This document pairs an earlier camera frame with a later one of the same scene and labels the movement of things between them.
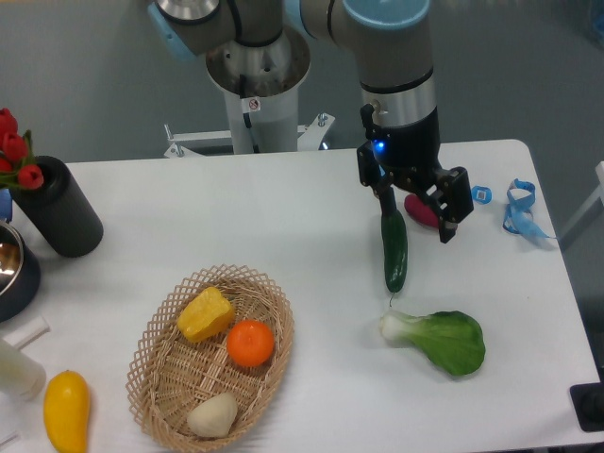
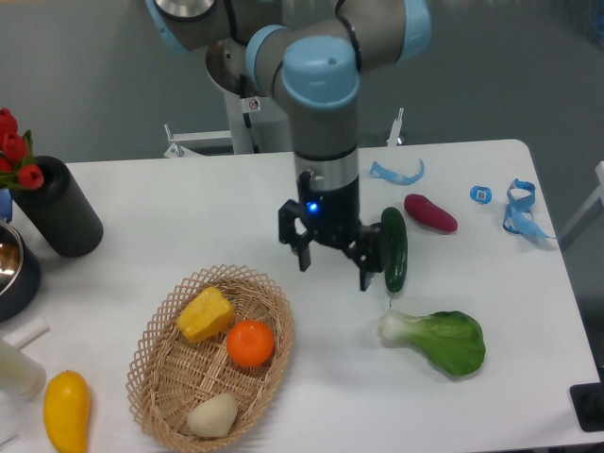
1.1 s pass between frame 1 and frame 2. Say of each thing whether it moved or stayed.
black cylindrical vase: stayed
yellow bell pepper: stayed
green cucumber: stayed
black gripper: moved
